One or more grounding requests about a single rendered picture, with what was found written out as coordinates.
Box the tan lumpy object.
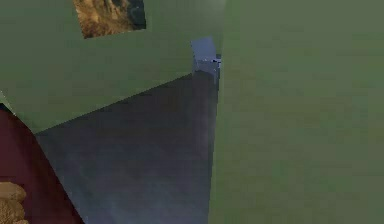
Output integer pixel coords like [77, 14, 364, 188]
[0, 181, 30, 224]

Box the grey-blue room door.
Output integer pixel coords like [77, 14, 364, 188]
[190, 36, 221, 84]

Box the brown framed wall picture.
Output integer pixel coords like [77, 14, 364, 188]
[72, 0, 147, 40]

